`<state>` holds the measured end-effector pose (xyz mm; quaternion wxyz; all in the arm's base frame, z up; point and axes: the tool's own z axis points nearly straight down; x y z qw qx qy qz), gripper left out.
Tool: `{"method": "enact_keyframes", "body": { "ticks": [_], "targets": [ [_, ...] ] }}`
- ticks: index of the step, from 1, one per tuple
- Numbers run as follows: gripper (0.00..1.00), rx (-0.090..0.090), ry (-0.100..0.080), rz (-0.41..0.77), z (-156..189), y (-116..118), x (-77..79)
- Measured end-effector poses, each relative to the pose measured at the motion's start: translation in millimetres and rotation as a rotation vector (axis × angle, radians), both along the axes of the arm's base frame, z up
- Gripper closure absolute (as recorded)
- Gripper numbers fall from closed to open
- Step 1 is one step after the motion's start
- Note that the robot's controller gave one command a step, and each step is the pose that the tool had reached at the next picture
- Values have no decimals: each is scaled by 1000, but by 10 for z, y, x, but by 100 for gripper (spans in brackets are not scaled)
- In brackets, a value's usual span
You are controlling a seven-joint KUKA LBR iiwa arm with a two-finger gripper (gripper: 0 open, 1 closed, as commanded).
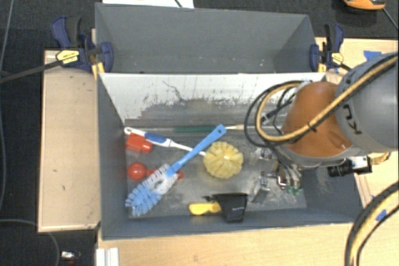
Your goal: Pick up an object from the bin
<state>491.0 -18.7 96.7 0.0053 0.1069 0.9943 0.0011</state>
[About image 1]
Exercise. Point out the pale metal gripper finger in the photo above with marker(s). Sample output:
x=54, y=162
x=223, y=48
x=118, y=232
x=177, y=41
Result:
x=264, y=185
x=264, y=154

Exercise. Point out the black plastic scraper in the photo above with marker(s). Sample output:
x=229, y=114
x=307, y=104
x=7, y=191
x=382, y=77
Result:
x=233, y=207

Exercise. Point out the dark green thin stick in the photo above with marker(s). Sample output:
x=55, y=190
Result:
x=193, y=129

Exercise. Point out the blue and white bottle brush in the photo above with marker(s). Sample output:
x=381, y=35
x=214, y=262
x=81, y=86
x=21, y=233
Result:
x=149, y=191

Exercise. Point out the red plastic block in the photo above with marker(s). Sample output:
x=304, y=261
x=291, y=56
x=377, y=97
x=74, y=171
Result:
x=137, y=143

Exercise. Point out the red round scoop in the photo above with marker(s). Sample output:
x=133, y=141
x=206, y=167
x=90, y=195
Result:
x=136, y=171

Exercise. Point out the grey metal bin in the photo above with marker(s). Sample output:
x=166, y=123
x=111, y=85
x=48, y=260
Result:
x=193, y=40

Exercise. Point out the pale wood flat board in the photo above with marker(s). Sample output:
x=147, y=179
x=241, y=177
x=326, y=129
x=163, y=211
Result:
x=70, y=149

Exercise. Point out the black cylinder on white bracket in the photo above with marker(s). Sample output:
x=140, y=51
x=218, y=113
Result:
x=341, y=169

